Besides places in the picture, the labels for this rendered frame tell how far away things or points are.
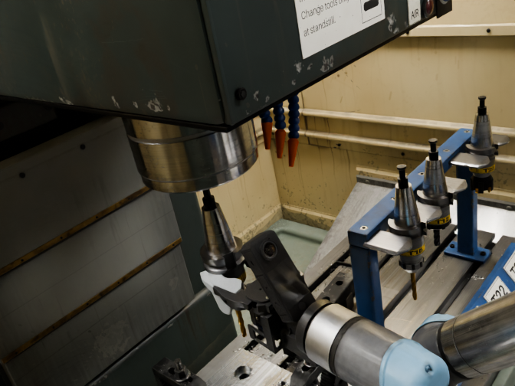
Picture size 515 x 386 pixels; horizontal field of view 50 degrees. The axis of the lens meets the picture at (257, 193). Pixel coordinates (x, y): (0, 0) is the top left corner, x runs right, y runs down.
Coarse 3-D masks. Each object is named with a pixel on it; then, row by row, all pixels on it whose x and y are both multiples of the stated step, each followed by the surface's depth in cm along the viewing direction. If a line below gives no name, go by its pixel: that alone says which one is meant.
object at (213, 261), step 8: (240, 240) 79; (240, 248) 77; (208, 256) 77; (224, 256) 77; (232, 256) 77; (240, 256) 77; (208, 264) 77; (216, 264) 76; (224, 264) 76; (232, 264) 78; (240, 264) 78; (208, 272) 78; (216, 272) 77; (224, 272) 77
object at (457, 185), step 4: (448, 180) 104; (452, 180) 104; (456, 180) 104; (460, 180) 104; (464, 180) 103; (448, 184) 103; (452, 184) 103; (456, 184) 103; (460, 184) 102; (464, 184) 102; (452, 188) 101; (456, 188) 101; (460, 188) 101; (464, 188) 101; (456, 192) 101
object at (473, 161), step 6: (456, 156) 113; (462, 156) 112; (468, 156) 112; (474, 156) 111; (480, 156) 111; (486, 156) 110; (450, 162) 111; (456, 162) 110; (462, 162) 110; (468, 162) 109; (474, 162) 109; (480, 162) 108; (486, 162) 108
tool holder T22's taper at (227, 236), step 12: (216, 204) 76; (204, 216) 75; (216, 216) 75; (204, 228) 76; (216, 228) 75; (228, 228) 77; (216, 240) 76; (228, 240) 77; (216, 252) 77; (228, 252) 77
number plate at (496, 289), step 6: (498, 276) 117; (498, 282) 116; (492, 288) 114; (498, 288) 115; (504, 288) 116; (486, 294) 113; (492, 294) 114; (498, 294) 114; (504, 294) 115; (486, 300) 112
